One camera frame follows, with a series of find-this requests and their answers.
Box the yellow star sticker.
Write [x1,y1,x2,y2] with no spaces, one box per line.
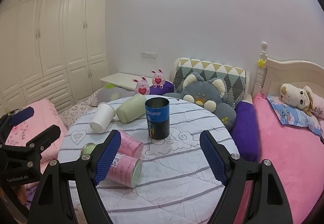
[257,58,266,68]

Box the green ceramic cup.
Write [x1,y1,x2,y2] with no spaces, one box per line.
[116,93,146,124]

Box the pink folded quilt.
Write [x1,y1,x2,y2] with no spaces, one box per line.
[5,99,68,173]

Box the heart pattern sheet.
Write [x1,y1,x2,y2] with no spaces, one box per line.
[59,90,100,129]

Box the cream wardrobe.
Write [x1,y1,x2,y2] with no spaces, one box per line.
[1,0,108,113]

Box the black blue CoolTowel can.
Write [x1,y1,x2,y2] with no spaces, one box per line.
[145,97,170,140]

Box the pink cup rear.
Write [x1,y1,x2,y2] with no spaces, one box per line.
[118,130,144,158]

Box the pink green glass jar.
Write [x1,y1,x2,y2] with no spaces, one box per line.
[80,142,144,188]

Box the pink bunny plush front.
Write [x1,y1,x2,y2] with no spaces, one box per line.
[133,76,150,95]

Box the triangle pattern quilted cushion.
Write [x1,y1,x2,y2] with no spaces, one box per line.
[169,57,250,106]

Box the striped round table cloth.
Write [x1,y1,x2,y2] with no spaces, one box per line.
[57,94,241,224]

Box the blue cartoon pillow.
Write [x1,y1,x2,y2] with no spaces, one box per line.
[267,95,323,137]

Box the white dog plush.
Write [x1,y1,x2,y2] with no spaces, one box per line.
[280,84,313,116]

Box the grey sun pattern pillow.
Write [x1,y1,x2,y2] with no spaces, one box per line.
[90,84,134,107]

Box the wall socket panel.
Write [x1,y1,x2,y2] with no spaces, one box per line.
[141,51,157,59]

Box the white bedside table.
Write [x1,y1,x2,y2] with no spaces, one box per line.
[100,73,141,91]

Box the pink bunny plush rear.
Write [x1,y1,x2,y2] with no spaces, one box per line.
[151,69,165,89]

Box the purple cushion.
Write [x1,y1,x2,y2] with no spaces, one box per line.
[149,80,260,163]

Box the cream bed headboard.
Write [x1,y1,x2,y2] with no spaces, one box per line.
[252,41,324,97]

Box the pink bunny plush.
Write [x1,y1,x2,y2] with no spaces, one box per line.
[133,76,150,95]
[151,69,165,89]

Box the white paper cup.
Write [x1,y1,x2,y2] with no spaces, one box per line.
[90,102,116,134]

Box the grey cat plush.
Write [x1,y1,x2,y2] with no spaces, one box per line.
[165,72,237,131]

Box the pink bed blanket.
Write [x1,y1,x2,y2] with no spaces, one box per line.
[251,93,323,223]

